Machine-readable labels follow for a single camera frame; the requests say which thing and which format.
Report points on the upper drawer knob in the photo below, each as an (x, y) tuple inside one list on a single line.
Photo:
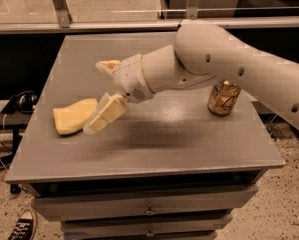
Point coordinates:
[(149, 211)]

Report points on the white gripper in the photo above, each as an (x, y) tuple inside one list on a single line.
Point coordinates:
[(130, 78)]

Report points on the gold soda can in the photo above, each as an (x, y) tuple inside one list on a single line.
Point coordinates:
[(223, 97)]

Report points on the black side stand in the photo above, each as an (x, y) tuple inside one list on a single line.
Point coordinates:
[(10, 127)]

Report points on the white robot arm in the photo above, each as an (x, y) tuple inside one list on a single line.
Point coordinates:
[(200, 54)]

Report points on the black headphones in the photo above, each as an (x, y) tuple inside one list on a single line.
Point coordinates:
[(23, 103)]

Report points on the yellow sponge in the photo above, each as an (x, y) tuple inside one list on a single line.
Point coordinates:
[(71, 119)]

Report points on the grey drawer cabinet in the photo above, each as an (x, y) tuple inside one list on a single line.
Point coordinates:
[(192, 167)]

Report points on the lower drawer knob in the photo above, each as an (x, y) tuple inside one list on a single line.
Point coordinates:
[(150, 234)]

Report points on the black white sneaker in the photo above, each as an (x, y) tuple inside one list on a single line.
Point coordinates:
[(25, 226)]

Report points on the metal glass railing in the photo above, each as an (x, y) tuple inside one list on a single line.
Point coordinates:
[(73, 16)]

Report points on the drawer knob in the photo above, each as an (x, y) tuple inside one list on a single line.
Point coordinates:
[(150, 234), (149, 211)]

